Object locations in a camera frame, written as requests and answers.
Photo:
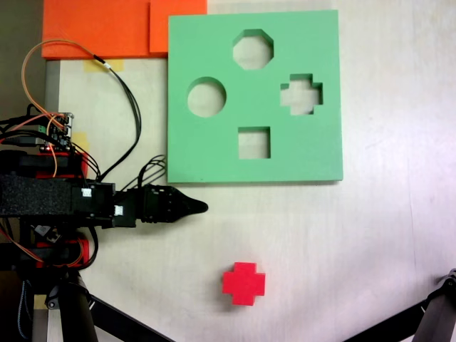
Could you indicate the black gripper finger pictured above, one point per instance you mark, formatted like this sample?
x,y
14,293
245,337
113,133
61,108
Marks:
x,y
190,206

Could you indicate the red cross columnar block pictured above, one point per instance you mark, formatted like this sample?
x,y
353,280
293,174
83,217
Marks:
x,y
244,283

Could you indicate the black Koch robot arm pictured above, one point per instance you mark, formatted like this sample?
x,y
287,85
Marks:
x,y
35,196

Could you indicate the green shape hole board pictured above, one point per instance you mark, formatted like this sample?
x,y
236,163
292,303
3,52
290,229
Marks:
x,y
199,164

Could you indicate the red printed base clamp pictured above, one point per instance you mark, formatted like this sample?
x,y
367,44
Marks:
x,y
85,164
85,249

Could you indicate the yellow masking tape strip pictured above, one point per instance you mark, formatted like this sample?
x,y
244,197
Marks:
x,y
40,302
117,65
82,140

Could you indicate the black driver circuit board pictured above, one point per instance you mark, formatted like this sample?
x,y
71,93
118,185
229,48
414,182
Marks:
x,y
44,231

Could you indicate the black tripod leg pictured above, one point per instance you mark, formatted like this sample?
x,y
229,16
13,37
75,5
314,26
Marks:
x,y
76,317
440,313

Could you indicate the small orange foam slab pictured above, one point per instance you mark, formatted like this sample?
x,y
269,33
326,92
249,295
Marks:
x,y
158,25

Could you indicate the large orange foam slab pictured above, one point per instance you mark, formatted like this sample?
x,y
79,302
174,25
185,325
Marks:
x,y
96,28

